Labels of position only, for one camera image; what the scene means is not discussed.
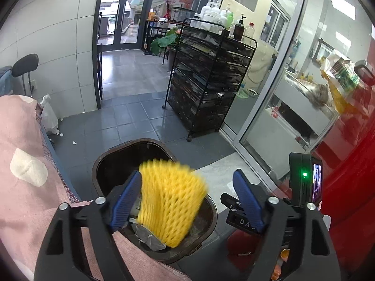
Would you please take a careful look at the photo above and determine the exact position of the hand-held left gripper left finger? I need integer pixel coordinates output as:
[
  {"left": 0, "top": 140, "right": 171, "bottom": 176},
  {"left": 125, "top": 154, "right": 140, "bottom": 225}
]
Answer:
[{"left": 34, "top": 170, "right": 143, "bottom": 281}]

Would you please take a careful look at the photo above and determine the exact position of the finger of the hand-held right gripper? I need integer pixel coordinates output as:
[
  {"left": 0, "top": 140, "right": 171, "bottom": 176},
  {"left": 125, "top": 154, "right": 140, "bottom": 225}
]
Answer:
[{"left": 221, "top": 192, "right": 244, "bottom": 211}]

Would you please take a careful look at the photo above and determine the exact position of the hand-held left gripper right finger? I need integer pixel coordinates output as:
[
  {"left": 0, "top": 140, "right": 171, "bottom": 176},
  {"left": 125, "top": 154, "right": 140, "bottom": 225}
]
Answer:
[{"left": 232, "top": 169, "right": 342, "bottom": 281}]

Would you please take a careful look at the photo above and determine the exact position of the dark brown trash bin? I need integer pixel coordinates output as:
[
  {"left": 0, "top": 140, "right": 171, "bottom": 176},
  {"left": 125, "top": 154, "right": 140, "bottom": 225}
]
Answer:
[{"left": 92, "top": 138, "right": 218, "bottom": 265}]

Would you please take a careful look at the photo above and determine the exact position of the yellow foam fruit net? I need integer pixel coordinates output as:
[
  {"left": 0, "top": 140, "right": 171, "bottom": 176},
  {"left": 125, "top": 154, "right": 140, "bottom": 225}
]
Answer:
[{"left": 138, "top": 159, "right": 208, "bottom": 248}]

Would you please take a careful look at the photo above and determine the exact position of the person's right hand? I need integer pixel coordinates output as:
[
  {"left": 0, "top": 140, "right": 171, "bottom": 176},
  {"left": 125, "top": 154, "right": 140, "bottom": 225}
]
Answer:
[{"left": 271, "top": 248, "right": 290, "bottom": 281}]

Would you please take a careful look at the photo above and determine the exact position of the grey folded wrapper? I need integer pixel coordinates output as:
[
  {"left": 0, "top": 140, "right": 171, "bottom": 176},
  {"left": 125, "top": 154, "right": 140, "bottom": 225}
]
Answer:
[{"left": 131, "top": 224, "right": 167, "bottom": 251}]

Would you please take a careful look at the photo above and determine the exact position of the red glossy object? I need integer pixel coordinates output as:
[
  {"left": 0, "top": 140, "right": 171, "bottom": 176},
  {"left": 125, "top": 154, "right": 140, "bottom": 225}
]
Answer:
[{"left": 227, "top": 60, "right": 375, "bottom": 281}]

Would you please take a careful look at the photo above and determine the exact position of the yellow plastic bag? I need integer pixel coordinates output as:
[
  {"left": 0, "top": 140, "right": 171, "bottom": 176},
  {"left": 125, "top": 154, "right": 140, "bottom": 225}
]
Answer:
[{"left": 321, "top": 50, "right": 361, "bottom": 115}]

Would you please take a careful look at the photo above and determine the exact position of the pink polka dot blanket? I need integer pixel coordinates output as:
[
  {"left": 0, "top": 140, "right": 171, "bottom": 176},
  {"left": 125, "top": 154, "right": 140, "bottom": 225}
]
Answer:
[{"left": 0, "top": 95, "right": 191, "bottom": 281}]

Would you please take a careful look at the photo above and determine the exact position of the white plastic floor bag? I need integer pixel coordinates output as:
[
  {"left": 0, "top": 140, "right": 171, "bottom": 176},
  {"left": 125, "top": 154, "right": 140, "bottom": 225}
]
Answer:
[{"left": 39, "top": 94, "right": 60, "bottom": 135}]

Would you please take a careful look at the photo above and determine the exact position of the glass sliding door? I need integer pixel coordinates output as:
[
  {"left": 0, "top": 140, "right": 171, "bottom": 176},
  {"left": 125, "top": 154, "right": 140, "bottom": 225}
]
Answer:
[{"left": 218, "top": 0, "right": 375, "bottom": 188}]

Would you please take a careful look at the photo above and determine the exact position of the black metal rack cart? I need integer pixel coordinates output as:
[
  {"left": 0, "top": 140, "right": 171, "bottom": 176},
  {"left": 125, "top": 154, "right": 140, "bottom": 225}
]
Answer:
[{"left": 162, "top": 18, "right": 258, "bottom": 142}]

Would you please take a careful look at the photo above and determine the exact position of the clear red-capped bottle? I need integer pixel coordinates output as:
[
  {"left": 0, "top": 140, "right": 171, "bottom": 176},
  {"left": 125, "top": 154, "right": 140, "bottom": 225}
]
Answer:
[{"left": 244, "top": 21, "right": 256, "bottom": 40}]

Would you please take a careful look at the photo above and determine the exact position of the green potted plant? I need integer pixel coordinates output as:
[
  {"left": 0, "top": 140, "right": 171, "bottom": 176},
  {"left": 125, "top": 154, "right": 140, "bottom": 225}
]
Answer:
[{"left": 151, "top": 28, "right": 179, "bottom": 56}]

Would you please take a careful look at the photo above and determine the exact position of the brown pump bottle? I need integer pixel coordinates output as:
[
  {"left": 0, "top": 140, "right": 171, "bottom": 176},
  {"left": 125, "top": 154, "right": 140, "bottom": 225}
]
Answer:
[{"left": 233, "top": 14, "right": 247, "bottom": 40}]

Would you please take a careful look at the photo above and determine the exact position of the black metal table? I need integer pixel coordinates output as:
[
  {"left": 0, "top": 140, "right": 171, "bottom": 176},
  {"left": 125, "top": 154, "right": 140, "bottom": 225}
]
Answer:
[{"left": 143, "top": 19, "right": 176, "bottom": 57}]

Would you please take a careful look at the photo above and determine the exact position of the black round chair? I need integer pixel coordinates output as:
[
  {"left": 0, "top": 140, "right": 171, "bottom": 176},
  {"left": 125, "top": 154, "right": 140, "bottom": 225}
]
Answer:
[{"left": 12, "top": 53, "right": 39, "bottom": 98}]

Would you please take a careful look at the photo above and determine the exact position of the glass entrance door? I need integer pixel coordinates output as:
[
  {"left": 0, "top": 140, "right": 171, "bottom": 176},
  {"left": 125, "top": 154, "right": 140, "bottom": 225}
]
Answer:
[{"left": 98, "top": 0, "right": 154, "bottom": 52}]

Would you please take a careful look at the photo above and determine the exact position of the large white bottle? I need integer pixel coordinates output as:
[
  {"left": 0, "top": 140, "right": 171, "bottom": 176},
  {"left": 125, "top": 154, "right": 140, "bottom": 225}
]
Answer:
[{"left": 203, "top": 0, "right": 222, "bottom": 33}]

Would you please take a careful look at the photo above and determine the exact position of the black framed glass tank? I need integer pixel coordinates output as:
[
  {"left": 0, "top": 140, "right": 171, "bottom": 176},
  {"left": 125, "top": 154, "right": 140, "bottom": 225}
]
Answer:
[{"left": 171, "top": 6, "right": 195, "bottom": 22}]

